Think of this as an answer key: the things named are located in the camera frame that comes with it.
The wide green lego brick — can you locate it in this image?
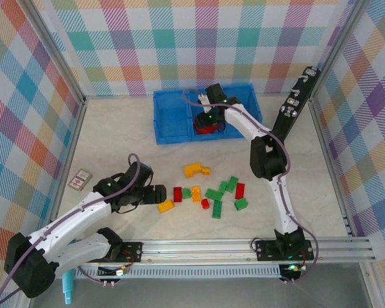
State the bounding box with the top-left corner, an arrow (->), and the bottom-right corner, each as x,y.
205,188 -> 224,201

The blue three-compartment bin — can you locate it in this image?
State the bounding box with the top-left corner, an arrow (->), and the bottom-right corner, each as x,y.
152,84 -> 261,146

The small printed card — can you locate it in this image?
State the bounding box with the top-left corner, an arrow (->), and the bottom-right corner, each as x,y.
68,169 -> 93,193

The black case with metal latches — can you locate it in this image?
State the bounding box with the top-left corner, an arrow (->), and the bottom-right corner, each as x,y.
272,66 -> 320,142

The teal marker pen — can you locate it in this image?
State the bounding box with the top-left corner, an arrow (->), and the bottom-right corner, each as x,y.
62,269 -> 76,305

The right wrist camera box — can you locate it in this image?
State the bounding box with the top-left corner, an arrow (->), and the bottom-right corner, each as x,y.
197,92 -> 213,113

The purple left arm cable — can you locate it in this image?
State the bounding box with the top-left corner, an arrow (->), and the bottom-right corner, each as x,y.
0,153 -> 141,305

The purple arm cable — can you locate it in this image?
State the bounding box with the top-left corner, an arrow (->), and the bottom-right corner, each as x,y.
0,153 -> 141,305
182,88 -> 320,284

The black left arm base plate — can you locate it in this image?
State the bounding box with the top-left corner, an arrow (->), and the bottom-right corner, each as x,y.
108,242 -> 144,264

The aluminium frame rail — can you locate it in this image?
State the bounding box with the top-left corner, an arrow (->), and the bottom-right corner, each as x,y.
21,237 -> 377,266

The slotted grey cable duct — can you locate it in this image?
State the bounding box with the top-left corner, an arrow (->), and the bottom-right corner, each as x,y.
75,266 -> 282,280

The aluminium side rail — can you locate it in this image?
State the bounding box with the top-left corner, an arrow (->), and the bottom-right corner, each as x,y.
43,98 -> 88,241
307,96 -> 357,238

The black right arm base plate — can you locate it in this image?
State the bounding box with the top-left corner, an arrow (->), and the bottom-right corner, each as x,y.
255,239 -> 315,261

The aluminium frame post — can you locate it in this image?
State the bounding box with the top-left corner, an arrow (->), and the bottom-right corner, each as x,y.
24,0 -> 87,105
312,0 -> 372,100

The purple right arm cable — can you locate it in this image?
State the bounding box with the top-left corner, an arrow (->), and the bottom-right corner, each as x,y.
182,88 -> 320,284

